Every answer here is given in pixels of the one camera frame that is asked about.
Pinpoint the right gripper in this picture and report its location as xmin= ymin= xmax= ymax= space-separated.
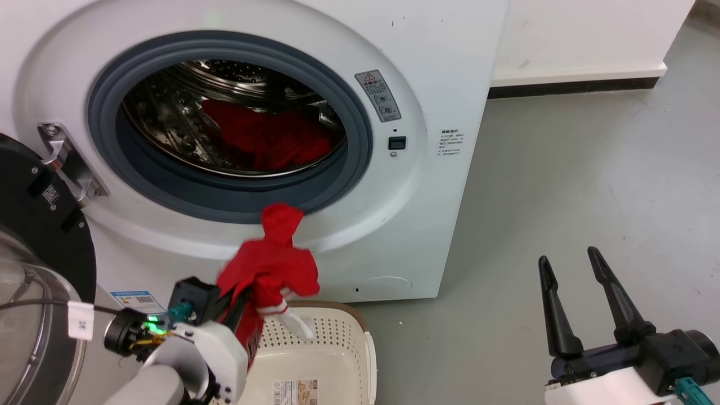
xmin=538 ymin=246 xmax=682 ymax=405

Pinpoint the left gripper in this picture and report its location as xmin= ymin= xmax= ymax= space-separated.
xmin=162 ymin=286 xmax=256 ymax=405

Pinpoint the red garment with white cuff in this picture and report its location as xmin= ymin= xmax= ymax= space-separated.
xmin=216 ymin=202 xmax=322 ymax=370

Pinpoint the paper label in basket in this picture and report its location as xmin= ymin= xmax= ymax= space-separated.
xmin=272 ymin=379 xmax=319 ymax=405

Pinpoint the cream perforated laundry basket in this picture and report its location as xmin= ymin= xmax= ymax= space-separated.
xmin=210 ymin=300 xmax=378 ymax=405

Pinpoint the white front-load washing machine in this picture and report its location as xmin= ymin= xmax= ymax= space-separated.
xmin=0 ymin=0 xmax=510 ymax=405

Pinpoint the blue energy label sticker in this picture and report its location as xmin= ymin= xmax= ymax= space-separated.
xmin=109 ymin=290 xmax=167 ymax=316

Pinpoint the grey rubber door gasket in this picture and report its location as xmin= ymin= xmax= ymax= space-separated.
xmin=87 ymin=30 xmax=374 ymax=225

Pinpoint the stainless steel washer drum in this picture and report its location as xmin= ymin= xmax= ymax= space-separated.
xmin=121 ymin=59 xmax=347 ymax=178

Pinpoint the black baseboard strip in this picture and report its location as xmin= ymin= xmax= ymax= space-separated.
xmin=488 ymin=76 xmax=659 ymax=100

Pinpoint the black glass washer door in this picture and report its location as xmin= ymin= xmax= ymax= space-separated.
xmin=0 ymin=133 xmax=98 ymax=405

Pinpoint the metal door hinge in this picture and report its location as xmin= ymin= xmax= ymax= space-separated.
xmin=38 ymin=121 xmax=111 ymax=209

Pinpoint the grey warning sticker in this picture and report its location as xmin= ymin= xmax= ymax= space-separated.
xmin=354 ymin=69 xmax=403 ymax=123

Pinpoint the teal left camera plug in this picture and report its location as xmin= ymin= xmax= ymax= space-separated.
xmin=168 ymin=302 xmax=195 ymax=325

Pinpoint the teal camera plug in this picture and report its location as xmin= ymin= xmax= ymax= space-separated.
xmin=673 ymin=376 xmax=707 ymax=405
xmin=168 ymin=302 xmax=195 ymax=325

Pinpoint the teal right camera plug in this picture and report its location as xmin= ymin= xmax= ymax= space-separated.
xmin=673 ymin=376 xmax=707 ymax=405

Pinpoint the white cable tag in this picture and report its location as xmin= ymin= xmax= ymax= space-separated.
xmin=67 ymin=300 xmax=95 ymax=341

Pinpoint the thin black cable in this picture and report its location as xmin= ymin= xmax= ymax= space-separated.
xmin=0 ymin=299 xmax=125 ymax=317

